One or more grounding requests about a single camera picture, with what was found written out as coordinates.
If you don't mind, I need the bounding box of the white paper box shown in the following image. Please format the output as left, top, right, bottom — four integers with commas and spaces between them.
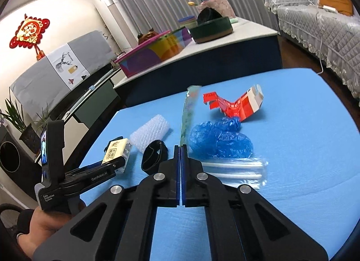
102, 136, 132, 173

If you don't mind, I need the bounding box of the green panda snack bag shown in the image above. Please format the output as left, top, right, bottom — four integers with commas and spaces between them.
180, 86, 201, 145

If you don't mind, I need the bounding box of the left hand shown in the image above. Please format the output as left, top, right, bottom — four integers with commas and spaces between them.
16, 206, 74, 260

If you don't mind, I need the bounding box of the black tape roll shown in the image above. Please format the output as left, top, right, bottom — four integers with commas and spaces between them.
141, 140, 168, 175

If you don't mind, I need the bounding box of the clear plastic sleeve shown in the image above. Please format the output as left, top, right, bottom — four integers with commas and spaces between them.
202, 158, 268, 190

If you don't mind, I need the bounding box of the blue plastic bag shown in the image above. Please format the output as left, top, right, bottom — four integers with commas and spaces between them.
188, 117, 253, 159

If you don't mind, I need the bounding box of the potted plant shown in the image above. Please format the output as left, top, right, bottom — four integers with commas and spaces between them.
1, 94, 50, 155

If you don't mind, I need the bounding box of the white bubble wrap roll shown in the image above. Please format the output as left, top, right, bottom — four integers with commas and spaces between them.
130, 114, 170, 153

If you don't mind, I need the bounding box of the tv cabinet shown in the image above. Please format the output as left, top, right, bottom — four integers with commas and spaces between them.
49, 64, 124, 169

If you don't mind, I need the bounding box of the red crushed carton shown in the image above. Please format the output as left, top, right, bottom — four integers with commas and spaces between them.
202, 85, 264, 122

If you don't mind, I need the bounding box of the covered television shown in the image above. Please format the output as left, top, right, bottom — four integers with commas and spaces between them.
10, 30, 116, 120

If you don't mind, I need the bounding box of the colourful storage box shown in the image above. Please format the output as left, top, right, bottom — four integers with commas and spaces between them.
114, 27, 192, 78

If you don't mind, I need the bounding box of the white coffee table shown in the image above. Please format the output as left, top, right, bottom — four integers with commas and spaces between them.
114, 18, 283, 107

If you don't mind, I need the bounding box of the red Chinese knot decoration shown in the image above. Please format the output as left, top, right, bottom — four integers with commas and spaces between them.
9, 14, 50, 61

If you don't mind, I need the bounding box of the white air conditioner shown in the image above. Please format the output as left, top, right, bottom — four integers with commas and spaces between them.
94, 0, 139, 53

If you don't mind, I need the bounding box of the pink quilted bag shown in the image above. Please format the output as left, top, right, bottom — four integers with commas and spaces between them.
196, 0, 236, 19

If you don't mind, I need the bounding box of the grey quilted sofa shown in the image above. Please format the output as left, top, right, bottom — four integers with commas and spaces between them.
264, 0, 359, 99

